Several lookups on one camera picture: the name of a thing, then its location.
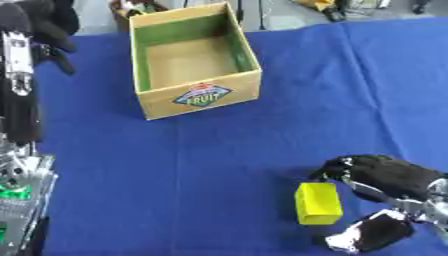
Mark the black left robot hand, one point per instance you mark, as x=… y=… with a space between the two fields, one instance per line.
x=20 y=110

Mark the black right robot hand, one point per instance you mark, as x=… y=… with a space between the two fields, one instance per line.
x=391 y=175

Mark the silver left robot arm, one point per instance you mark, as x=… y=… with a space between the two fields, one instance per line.
x=29 y=200

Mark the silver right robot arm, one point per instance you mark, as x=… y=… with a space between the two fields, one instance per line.
x=440 y=206

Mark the brown cardboard box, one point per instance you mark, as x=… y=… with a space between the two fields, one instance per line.
x=122 y=18

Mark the tan cardboard box green inside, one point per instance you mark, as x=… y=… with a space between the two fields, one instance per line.
x=192 y=63

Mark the yellow rectangular block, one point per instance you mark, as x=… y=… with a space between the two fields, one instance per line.
x=318 y=203

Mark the yellow and black object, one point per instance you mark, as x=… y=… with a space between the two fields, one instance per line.
x=319 y=5

